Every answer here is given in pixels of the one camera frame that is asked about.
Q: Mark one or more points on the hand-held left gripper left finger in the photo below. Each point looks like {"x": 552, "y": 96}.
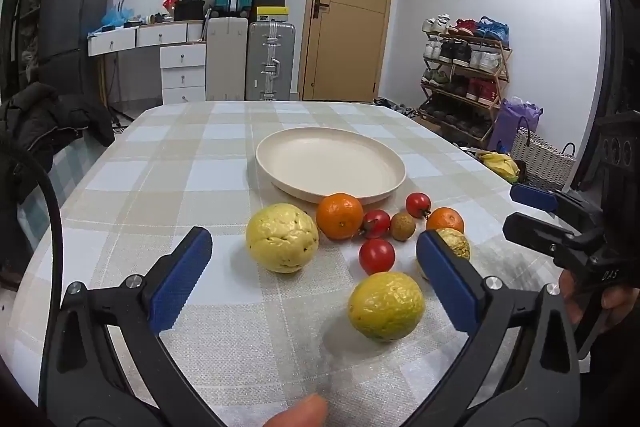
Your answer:
{"x": 180, "y": 279}

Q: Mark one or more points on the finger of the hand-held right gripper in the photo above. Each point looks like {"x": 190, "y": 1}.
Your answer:
{"x": 535, "y": 198}
{"x": 535, "y": 232}

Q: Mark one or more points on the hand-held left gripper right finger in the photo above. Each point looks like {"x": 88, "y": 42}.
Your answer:
{"x": 447, "y": 282}

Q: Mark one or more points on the brown speckled yellow passion fruit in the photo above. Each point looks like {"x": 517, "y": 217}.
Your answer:
{"x": 457, "y": 244}

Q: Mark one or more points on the small orange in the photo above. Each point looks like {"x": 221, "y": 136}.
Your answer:
{"x": 446, "y": 221}

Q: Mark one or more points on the yellow wrinkled passion fruit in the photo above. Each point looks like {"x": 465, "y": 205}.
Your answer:
{"x": 385, "y": 307}

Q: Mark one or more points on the brown longan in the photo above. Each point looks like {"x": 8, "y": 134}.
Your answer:
{"x": 402, "y": 227}

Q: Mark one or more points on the red cherry tomato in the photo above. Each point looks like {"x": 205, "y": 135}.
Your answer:
{"x": 376, "y": 223}
{"x": 376, "y": 255}
{"x": 418, "y": 204}

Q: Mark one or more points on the large pale yellow fruit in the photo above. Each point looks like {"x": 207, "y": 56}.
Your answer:
{"x": 282, "y": 237}

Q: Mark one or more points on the large orange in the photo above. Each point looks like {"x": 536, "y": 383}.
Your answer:
{"x": 340, "y": 216}

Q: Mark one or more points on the cream round plate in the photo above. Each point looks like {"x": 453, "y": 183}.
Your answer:
{"x": 330, "y": 162}

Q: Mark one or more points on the person's right hand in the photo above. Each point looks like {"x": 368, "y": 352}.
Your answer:
{"x": 620, "y": 302}

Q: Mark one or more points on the person's left hand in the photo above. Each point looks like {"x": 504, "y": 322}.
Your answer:
{"x": 300, "y": 414}

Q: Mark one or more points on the woven basket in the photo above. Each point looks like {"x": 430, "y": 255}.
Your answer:
{"x": 542, "y": 162}

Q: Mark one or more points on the purple bag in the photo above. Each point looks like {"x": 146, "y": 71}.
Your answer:
{"x": 510, "y": 122}

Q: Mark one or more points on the shoes beside door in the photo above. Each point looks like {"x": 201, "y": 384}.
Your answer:
{"x": 395, "y": 106}

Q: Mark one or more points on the black jacket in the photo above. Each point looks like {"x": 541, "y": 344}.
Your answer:
{"x": 35, "y": 122}

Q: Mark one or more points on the white desk with drawers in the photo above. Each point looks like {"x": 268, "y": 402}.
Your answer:
{"x": 182, "y": 57}

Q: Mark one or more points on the beige suitcase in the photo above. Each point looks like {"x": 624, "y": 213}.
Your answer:
{"x": 226, "y": 57}

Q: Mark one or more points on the wooden door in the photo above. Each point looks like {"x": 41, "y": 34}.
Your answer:
{"x": 350, "y": 47}

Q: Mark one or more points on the silver suitcase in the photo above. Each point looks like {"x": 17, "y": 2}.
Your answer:
{"x": 270, "y": 57}

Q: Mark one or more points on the black bag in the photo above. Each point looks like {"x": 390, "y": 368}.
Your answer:
{"x": 189, "y": 12}

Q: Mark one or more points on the blue plastic bag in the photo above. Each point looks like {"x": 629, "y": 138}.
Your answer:
{"x": 115, "y": 18}

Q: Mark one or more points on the red object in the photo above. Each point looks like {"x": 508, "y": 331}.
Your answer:
{"x": 171, "y": 2}

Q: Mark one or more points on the yellow black shoe box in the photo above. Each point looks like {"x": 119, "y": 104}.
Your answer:
{"x": 270, "y": 13}

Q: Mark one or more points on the grey refrigerator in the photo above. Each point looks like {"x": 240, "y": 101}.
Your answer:
{"x": 75, "y": 7}

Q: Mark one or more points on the dark shelf unit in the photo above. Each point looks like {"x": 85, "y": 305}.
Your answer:
{"x": 27, "y": 17}

